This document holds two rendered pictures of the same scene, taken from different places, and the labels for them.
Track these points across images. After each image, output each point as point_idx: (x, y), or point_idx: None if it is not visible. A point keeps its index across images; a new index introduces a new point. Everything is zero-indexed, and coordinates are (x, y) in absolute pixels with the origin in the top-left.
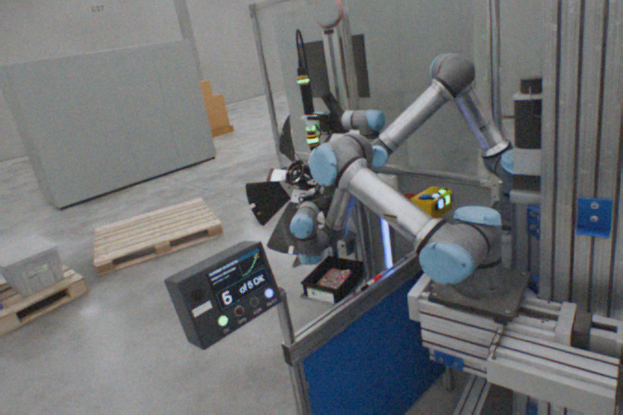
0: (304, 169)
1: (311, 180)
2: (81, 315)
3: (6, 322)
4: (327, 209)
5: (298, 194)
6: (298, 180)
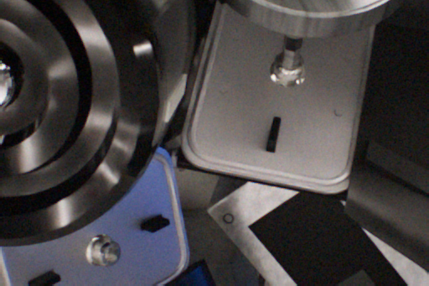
0: (156, 60)
1: (187, 90)
2: None
3: None
4: (317, 225)
5: (56, 253)
6: (100, 203)
